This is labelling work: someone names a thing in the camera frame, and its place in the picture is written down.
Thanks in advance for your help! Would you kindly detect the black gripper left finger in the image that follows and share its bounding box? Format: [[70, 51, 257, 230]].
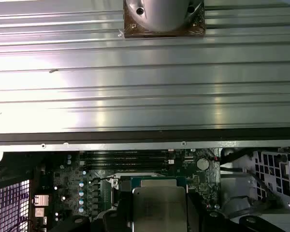
[[48, 190, 133, 232]]

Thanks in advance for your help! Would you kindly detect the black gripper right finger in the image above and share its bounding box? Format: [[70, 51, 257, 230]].
[[186, 193, 277, 232]]

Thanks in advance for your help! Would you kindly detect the silver CPU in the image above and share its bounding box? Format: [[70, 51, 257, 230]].
[[130, 176, 188, 232]]

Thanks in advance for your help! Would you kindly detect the metal socket cover frame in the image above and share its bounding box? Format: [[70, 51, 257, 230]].
[[114, 172, 162, 178]]

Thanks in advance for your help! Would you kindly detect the black RAM slot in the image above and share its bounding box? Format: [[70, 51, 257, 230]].
[[83, 150, 171, 156], [83, 165, 171, 171], [83, 155, 171, 161], [83, 160, 171, 166]]

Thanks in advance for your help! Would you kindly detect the green motherboard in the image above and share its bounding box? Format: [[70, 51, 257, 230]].
[[52, 148, 220, 232]]

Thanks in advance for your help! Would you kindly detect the silver coin battery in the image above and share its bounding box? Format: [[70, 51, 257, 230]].
[[197, 157, 210, 171]]

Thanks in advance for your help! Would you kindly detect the black and grey PC case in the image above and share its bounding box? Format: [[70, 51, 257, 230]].
[[0, 131, 290, 232]]

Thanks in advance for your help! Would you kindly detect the metal rear port block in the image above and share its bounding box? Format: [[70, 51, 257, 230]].
[[33, 194, 50, 208]]

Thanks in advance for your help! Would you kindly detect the black power wire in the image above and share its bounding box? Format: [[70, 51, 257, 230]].
[[219, 148, 269, 205]]

